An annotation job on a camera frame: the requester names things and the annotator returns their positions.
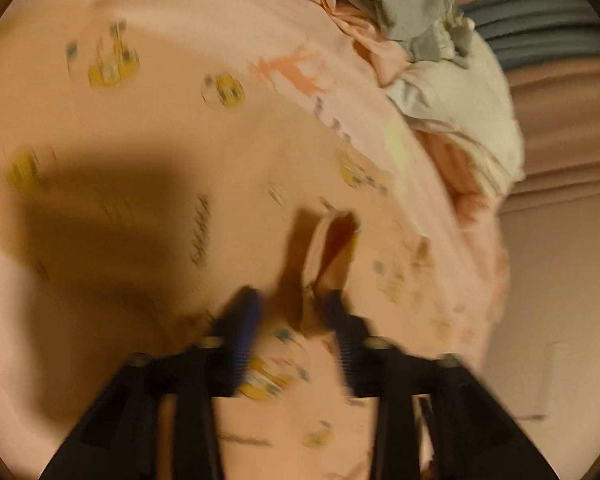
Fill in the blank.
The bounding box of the pink cartoon print garment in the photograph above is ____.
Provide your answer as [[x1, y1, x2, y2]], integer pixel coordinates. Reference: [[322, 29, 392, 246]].
[[216, 212, 375, 479]]

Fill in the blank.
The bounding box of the pink animal print duvet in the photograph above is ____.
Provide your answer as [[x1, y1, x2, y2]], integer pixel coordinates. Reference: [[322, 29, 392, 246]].
[[0, 0, 508, 479]]

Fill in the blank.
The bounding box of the cream white folded blanket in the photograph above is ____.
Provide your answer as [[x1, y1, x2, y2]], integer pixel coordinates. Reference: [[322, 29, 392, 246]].
[[385, 32, 524, 197]]

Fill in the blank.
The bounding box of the grey white plush duck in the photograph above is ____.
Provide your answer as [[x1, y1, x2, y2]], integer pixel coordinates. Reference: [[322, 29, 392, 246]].
[[347, 0, 475, 68]]

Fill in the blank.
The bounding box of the blue padded headboard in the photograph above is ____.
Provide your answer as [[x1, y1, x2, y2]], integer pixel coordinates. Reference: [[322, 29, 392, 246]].
[[460, 0, 600, 72]]

